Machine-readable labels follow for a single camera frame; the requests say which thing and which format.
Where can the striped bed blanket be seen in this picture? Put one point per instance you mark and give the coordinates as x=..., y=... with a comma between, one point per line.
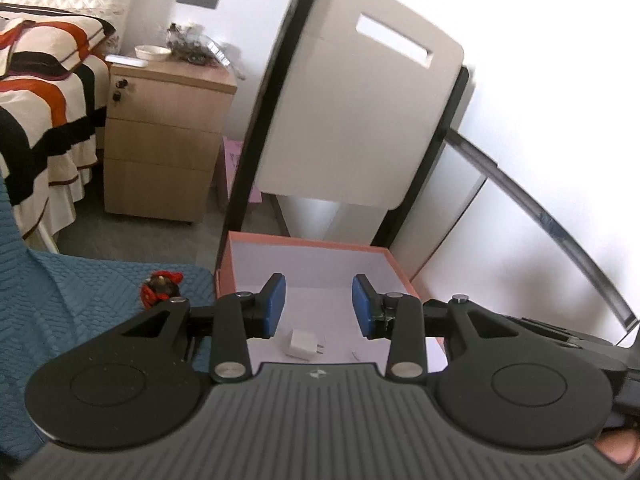
x=40, y=110

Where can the blue textured blanket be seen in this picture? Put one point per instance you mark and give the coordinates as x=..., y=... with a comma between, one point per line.
x=65, y=300

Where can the clear plastic bag of items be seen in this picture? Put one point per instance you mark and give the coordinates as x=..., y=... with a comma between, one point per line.
x=197, y=47

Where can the pink printed carton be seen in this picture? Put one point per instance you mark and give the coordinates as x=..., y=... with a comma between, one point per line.
x=234, y=170

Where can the person's right hand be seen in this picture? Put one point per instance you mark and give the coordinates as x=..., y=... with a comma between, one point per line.
x=622, y=447

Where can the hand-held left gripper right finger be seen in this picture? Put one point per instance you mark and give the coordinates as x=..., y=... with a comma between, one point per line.
x=361, y=305

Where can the wooden nightstand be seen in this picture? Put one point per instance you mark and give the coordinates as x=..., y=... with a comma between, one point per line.
x=165, y=145

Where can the black curved bar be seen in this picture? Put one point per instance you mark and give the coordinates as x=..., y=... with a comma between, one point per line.
x=525, y=185

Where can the pink cardboard box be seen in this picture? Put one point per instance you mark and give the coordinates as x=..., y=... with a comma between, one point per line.
x=310, y=265

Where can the white flat device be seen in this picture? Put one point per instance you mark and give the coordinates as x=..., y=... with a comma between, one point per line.
x=125, y=61

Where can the red black figurine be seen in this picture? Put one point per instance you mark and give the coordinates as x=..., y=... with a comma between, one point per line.
x=160, y=287

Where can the small white pronged charger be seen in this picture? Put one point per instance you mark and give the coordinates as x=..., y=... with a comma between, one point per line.
x=300, y=345

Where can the white bowl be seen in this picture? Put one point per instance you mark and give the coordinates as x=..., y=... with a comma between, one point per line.
x=152, y=52

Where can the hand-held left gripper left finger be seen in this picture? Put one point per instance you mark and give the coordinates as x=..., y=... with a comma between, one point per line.
x=275, y=305

